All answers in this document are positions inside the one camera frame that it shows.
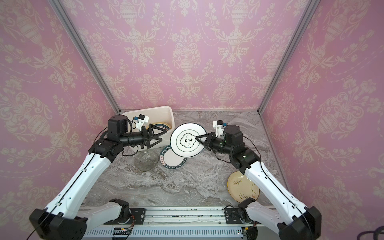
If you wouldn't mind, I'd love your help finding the small green lettered rim plate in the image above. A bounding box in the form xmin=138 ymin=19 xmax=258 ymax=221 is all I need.
xmin=159 ymin=145 xmax=187 ymax=170

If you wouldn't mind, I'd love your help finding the beige plate brown rim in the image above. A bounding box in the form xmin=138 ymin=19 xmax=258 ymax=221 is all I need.
xmin=227 ymin=171 xmax=260 ymax=203

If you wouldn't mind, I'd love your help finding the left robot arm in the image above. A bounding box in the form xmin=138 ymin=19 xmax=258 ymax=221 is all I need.
xmin=29 ymin=115 xmax=167 ymax=240

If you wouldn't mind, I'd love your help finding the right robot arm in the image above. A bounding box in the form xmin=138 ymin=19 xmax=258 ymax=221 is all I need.
xmin=196 ymin=125 xmax=322 ymax=240

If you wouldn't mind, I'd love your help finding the large green red rimmed plate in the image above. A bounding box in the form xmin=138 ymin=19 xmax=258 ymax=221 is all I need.
xmin=153 ymin=122 xmax=171 ymax=132

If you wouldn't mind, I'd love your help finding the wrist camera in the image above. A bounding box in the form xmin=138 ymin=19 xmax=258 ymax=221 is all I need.
xmin=213 ymin=120 xmax=227 ymax=139
xmin=133 ymin=114 xmax=149 ymax=130

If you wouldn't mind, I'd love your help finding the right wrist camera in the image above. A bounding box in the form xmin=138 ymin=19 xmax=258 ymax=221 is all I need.
xmin=213 ymin=120 xmax=227 ymax=139

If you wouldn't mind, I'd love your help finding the white plastic bin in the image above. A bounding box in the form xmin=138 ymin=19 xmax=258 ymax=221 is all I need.
xmin=122 ymin=106 xmax=176 ymax=148

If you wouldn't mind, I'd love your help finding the clear glass plate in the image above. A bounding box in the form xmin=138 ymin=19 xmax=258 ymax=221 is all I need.
xmin=134 ymin=150 xmax=159 ymax=172

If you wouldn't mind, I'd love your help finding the right corner aluminium post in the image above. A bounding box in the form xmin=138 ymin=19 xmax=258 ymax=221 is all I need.
xmin=258 ymin=0 xmax=321 ymax=115

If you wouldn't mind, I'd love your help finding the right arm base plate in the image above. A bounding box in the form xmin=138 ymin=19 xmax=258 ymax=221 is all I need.
xmin=223 ymin=206 xmax=252 ymax=225

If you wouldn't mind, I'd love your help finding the aluminium mounting rail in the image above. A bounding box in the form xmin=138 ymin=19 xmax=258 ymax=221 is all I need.
xmin=52 ymin=205 xmax=316 ymax=240

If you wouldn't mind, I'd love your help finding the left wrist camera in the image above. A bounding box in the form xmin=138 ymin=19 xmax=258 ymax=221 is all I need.
xmin=133 ymin=114 xmax=149 ymax=130

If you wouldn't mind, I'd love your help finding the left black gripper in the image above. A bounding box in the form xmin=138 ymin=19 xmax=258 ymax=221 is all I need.
xmin=119 ymin=123 xmax=167 ymax=149

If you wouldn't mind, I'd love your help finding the white plate black ring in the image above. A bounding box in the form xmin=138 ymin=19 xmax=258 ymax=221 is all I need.
xmin=169 ymin=122 xmax=208 ymax=159

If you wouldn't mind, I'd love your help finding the left corner aluminium post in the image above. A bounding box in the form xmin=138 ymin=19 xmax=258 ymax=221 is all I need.
xmin=48 ymin=0 xmax=122 ymax=114

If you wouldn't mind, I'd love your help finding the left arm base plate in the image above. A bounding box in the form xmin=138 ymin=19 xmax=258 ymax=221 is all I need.
xmin=117 ymin=208 xmax=146 ymax=225

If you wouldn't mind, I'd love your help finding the corner aluminium post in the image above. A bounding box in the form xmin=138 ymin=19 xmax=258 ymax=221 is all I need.
xmin=258 ymin=0 xmax=321 ymax=115
xmin=48 ymin=0 xmax=122 ymax=114

